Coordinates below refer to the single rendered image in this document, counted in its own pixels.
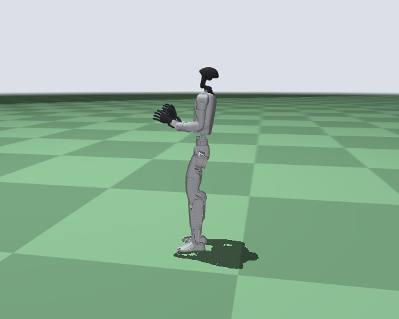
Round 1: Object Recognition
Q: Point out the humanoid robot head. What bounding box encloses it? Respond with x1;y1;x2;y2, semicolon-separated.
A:
199;67;219;95

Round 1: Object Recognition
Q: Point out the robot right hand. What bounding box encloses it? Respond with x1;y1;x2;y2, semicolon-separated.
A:
161;104;182;122

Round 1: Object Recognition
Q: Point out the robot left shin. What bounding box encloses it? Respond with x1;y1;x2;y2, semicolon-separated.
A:
188;199;203;245

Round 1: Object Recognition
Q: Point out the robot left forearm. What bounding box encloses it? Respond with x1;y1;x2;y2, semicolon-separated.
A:
170;120;200;133

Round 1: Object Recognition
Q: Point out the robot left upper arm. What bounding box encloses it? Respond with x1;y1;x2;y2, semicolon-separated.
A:
195;94;209;132

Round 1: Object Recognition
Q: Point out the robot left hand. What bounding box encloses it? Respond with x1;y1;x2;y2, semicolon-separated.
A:
153;108;177;128

